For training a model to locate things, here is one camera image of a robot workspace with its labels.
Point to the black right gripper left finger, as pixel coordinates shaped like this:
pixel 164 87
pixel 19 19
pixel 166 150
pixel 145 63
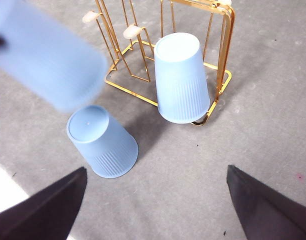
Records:
pixel 43 215

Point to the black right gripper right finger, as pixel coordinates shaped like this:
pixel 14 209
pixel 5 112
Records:
pixel 268 212

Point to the blue ribbed plastic cup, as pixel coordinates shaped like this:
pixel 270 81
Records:
pixel 103 142
pixel 180 82
pixel 43 57

